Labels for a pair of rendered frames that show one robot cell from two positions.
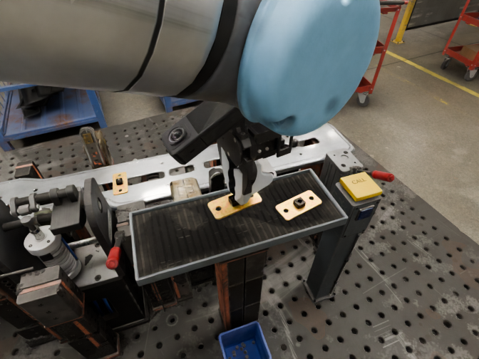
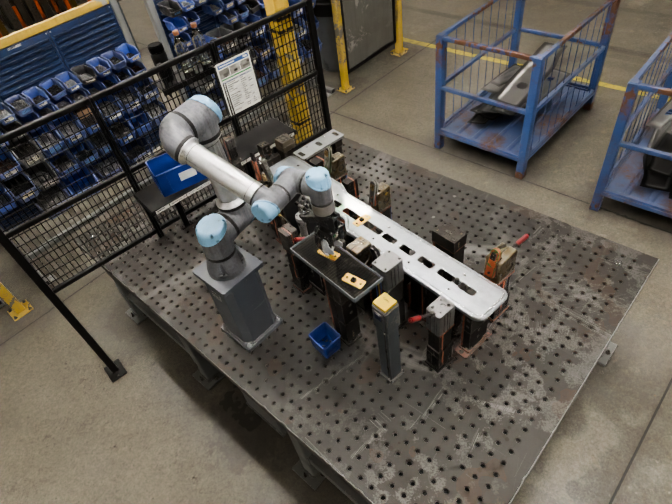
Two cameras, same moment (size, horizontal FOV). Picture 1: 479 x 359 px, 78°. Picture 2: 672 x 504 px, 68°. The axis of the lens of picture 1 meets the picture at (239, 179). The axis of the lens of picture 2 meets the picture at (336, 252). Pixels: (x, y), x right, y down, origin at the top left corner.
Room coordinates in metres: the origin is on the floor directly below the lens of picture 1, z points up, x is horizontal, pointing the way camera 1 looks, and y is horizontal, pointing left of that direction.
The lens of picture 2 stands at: (0.03, -1.21, 2.49)
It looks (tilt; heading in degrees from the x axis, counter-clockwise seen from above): 45 degrees down; 75
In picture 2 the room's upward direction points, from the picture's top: 11 degrees counter-clockwise
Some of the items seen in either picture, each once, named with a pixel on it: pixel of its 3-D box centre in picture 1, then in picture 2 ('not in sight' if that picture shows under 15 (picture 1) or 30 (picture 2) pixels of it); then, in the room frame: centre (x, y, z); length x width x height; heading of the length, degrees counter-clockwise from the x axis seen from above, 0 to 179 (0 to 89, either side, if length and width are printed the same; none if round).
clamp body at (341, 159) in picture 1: (330, 203); (439, 335); (0.61, -0.28, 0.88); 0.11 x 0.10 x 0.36; 19
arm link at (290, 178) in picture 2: not in sight; (290, 183); (0.26, 0.06, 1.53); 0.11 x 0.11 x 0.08; 37
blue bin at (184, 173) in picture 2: not in sight; (182, 167); (-0.08, 1.06, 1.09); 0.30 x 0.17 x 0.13; 10
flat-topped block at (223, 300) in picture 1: (238, 279); (342, 302); (0.33, 0.00, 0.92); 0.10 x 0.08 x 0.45; 109
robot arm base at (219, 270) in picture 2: not in sight; (223, 258); (-0.04, 0.25, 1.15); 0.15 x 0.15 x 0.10
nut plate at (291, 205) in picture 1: (299, 203); (353, 280); (0.36, -0.11, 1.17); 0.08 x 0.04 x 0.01; 121
